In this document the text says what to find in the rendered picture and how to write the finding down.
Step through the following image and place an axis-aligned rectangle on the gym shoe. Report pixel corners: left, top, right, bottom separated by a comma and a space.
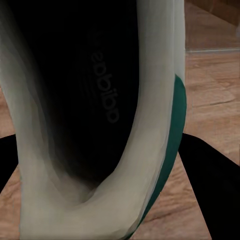
0, 0, 187, 240

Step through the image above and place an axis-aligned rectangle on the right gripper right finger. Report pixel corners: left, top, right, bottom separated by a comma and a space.
178, 133, 240, 240

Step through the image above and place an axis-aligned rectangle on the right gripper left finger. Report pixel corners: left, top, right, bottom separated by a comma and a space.
0, 134, 19, 193

